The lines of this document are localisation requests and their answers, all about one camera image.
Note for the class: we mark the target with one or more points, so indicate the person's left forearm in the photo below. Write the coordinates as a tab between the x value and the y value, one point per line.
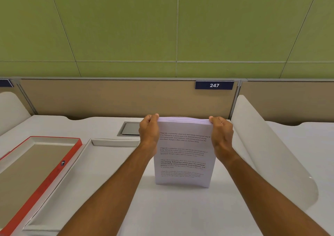
109	191

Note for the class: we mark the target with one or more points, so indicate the white cardboard box tray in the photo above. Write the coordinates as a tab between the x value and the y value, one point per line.
78	181

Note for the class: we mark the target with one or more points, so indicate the blue number sign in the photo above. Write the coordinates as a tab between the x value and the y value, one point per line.
5	83
214	85

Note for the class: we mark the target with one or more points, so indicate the person's right hand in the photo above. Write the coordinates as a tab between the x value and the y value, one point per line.
221	136

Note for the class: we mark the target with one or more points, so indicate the person's left hand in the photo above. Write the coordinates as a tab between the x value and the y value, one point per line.
147	134

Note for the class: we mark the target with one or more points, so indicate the white curved desk divider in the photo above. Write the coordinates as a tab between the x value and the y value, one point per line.
271	152
11	110

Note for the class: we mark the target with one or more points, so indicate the red cardboard box lid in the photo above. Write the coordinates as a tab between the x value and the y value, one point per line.
34	175

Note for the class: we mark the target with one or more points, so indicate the person's left thumb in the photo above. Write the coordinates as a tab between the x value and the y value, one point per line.
154	120

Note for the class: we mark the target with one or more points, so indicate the person's right thumb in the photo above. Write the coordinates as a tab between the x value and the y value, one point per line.
213	124

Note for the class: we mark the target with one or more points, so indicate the beige desk partition panel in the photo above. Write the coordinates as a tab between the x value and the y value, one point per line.
289	100
13	94
125	100

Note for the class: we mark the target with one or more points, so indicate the stack of printed white paper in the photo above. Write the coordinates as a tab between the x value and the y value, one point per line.
184	154

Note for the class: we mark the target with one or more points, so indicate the person's right forearm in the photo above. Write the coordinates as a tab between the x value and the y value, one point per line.
261	194

